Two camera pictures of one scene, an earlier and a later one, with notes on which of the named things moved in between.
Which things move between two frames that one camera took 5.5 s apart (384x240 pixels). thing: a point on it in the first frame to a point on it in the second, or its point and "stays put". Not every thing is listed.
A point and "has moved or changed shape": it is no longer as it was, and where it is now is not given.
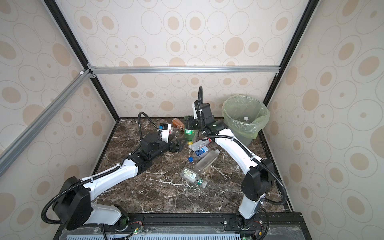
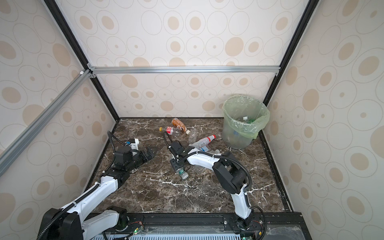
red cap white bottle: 197,145 stays put
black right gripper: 189,119 to 173,164
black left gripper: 178,148 to 146,158
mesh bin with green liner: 246,117 stays put
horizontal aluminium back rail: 184,69 stays put
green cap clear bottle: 191,175 has moved or changed shape
